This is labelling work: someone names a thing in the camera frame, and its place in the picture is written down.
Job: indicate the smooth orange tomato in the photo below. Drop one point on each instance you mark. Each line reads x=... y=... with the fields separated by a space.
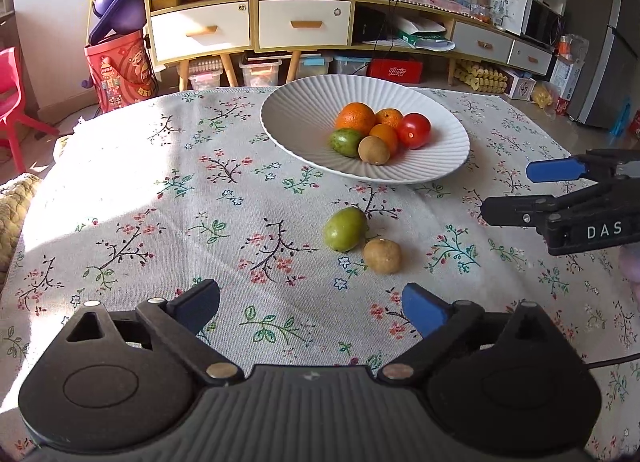
x=385 y=136

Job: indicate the small dimpled mandarin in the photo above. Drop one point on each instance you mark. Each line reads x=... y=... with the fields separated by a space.
x=390 y=116

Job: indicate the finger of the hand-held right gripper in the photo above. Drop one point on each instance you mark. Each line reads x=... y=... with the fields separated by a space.
x=555 y=169
x=515 y=212

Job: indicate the red printed bucket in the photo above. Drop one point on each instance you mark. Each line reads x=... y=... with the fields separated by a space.
x=120 y=74

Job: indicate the red plastic chair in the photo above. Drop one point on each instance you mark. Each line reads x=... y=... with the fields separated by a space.
x=12 y=106

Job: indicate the stack of papers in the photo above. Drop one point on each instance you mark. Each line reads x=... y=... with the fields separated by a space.
x=420 y=34

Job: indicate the clear storage box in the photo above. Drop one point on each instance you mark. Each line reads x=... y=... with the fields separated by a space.
x=260 y=72
x=205 y=76

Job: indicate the woven checked blanket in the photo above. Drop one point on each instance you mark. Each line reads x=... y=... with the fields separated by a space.
x=15 y=222

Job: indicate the white cabinet drawer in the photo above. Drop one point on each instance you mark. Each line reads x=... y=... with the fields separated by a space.
x=200 y=31
x=482 y=43
x=531 y=59
x=305 y=24

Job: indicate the floral tablecloth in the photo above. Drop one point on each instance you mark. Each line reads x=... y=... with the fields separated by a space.
x=200 y=242

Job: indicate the green round fruit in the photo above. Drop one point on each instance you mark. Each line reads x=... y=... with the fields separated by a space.
x=345 y=142
x=345 y=229

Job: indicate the tan round longan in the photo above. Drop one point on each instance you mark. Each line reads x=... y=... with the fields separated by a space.
x=382 y=256

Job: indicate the grey refrigerator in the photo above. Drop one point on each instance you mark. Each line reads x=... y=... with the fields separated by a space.
x=607 y=31

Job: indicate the blue lid storage box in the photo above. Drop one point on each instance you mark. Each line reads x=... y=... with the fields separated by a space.
x=352 y=64
x=314 y=66

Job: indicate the large round orange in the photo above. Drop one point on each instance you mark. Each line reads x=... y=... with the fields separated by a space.
x=355 y=116

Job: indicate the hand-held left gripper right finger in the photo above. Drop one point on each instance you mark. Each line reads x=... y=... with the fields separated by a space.
x=422 y=311

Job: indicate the red flat box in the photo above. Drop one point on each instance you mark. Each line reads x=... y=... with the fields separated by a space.
x=395 y=71

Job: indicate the black device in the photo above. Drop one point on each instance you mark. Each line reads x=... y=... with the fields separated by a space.
x=369 y=25

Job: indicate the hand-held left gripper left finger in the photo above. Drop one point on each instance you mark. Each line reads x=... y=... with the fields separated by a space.
x=195 y=304

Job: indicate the purple toy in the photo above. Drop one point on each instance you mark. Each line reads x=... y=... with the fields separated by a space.
x=117 y=6

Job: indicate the white ribbed plate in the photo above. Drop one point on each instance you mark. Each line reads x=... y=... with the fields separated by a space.
x=300 y=131

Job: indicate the white patterned box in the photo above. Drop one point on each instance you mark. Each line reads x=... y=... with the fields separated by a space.
x=521 y=87

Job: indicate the brown kiwi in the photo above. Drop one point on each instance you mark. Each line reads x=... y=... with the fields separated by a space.
x=374 y=150

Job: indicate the yellow block toy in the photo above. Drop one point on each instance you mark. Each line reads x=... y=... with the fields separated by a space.
x=480 y=75

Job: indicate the red tomato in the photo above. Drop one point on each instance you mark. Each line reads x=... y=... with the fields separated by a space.
x=415 y=130

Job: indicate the yellow packet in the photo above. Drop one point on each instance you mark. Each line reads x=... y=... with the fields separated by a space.
x=544 y=95

